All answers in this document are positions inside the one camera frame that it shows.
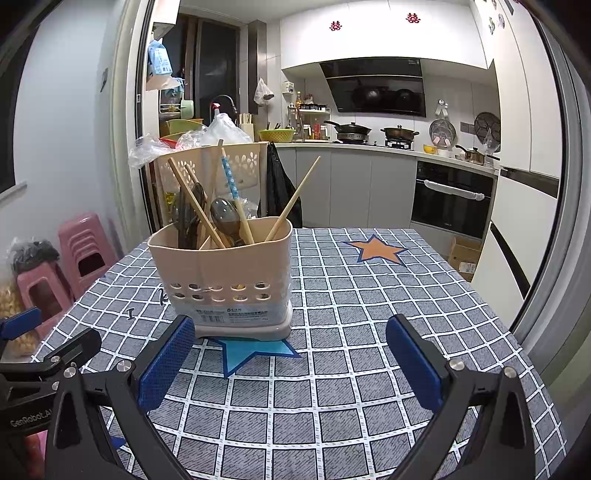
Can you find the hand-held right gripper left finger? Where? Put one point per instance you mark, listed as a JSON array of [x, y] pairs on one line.
[[168, 364]]

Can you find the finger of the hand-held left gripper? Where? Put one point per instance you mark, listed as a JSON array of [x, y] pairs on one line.
[[18, 321], [69, 344]]

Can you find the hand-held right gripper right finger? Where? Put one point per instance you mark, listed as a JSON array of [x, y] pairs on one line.
[[413, 364]]

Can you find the beige plastic utensil holder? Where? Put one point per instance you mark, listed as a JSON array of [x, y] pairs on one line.
[[231, 267]]

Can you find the blue patterned wooden chopstick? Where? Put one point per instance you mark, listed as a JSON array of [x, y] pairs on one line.
[[233, 184]]

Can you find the yellow filled bag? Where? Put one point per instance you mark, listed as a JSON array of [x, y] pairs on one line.
[[11, 314]]

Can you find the pink plastic stool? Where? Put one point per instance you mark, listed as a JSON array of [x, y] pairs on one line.
[[41, 295], [87, 247]]

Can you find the grey checked tablecloth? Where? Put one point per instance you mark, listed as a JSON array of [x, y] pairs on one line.
[[369, 323]]

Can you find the black plastic bag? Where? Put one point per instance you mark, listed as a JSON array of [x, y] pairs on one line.
[[32, 254]]

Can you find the cardboard box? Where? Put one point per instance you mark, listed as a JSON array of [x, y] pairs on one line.
[[464, 258]]

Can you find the black built-in oven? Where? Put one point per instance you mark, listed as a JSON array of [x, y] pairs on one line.
[[455, 212]]

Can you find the black hanging garment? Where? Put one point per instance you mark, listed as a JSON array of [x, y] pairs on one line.
[[281, 189]]

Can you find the clear plastic bag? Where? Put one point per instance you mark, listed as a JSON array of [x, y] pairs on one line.
[[226, 131], [152, 147]]

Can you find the beige perforated plastic basket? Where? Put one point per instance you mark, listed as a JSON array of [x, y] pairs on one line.
[[249, 166]]

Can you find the yellow bowl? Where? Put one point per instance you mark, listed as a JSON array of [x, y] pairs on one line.
[[429, 148]]

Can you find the small steel pot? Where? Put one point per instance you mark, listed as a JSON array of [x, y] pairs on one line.
[[473, 154]]

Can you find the brown wok with lid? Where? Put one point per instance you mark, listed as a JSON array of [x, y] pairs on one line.
[[399, 134]]

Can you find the round metal steamer rack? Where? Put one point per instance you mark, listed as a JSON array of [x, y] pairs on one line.
[[442, 131]]

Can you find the black wok with lid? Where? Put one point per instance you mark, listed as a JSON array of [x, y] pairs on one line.
[[348, 130]]

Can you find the round dark hanging rack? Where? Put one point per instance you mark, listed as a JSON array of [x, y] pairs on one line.
[[487, 127]]

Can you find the green colander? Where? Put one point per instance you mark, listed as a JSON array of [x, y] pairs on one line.
[[277, 134]]

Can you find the spray bottle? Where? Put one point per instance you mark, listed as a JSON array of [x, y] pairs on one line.
[[215, 113]]

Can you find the black kitchen faucet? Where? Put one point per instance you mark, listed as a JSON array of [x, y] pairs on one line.
[[227, 98]]

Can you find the black range hood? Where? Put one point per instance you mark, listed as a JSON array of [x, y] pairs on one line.
[[376, 90]]

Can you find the white hanging plastic bag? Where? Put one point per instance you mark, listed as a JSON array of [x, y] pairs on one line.
[[263, 92]]

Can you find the blue hanging package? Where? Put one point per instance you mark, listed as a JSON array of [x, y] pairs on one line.
[[159, 60]]

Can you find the red paper wall decoration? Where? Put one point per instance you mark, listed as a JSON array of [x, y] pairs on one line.
[[412, 17], [335, 25]]

